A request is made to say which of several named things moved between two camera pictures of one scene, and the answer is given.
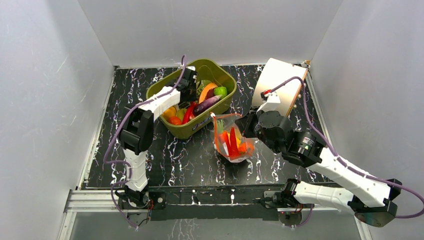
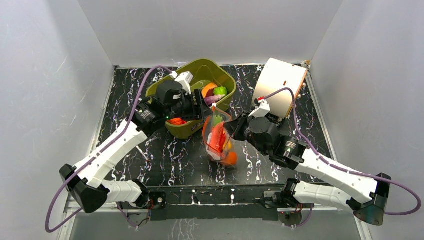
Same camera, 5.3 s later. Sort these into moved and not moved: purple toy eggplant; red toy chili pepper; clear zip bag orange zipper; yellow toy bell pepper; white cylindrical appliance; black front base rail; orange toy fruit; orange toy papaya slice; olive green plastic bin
Moved: orange toy fruit; clear zip bag orange zipper; yellow toy bell pepper; red toy chili pepper
Not moved: purple toy eggplant; olive green plastic bin; black front base rail; orange toy papaya slice; white cylindrical appliance
